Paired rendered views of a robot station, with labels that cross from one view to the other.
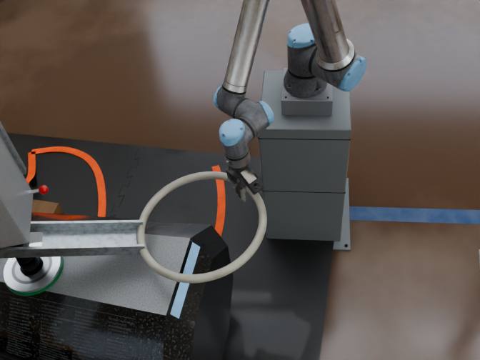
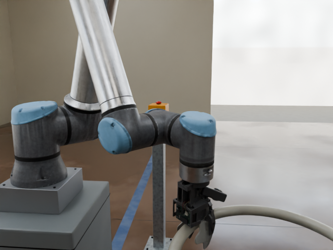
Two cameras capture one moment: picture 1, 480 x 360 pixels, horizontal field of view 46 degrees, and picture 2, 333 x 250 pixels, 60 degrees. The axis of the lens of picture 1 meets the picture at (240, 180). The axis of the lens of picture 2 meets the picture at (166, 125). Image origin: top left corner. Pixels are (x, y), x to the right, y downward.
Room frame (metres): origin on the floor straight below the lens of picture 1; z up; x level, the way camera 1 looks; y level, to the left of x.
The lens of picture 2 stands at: (1.56, 0.70, 1.34)
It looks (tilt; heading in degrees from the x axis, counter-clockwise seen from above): 12 degrees down; 264
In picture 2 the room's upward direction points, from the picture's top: straight up
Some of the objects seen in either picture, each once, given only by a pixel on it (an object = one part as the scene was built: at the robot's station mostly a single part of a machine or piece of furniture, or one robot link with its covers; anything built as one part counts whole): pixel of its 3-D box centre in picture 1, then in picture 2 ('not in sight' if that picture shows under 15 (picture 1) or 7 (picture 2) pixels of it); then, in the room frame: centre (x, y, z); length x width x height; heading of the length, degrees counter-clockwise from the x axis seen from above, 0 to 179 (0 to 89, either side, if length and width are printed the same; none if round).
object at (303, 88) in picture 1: (305, 73); (38, 164); (1.91, -0.34, 0.99); 0.19 x 0.19 x 0.10
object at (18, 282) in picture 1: (32, 266); not in sight; (1.21, 0.81, 0.82); 0.21 x 0.21 x 0.01
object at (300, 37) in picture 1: (307, 48); (38, 127); (1.90, -0.34, 1.12); 0.17 x 0.15 x 0.18; 39
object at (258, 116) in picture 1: (253, 118); (162, 127); (1.48, -0.08, 1.17); 0.12 x 0.12 x 0.09; 39
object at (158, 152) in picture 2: not in sight; (158, 178); (1.40, -1.25, 0.54); 0.20 x 0.20 x 1.09; 73
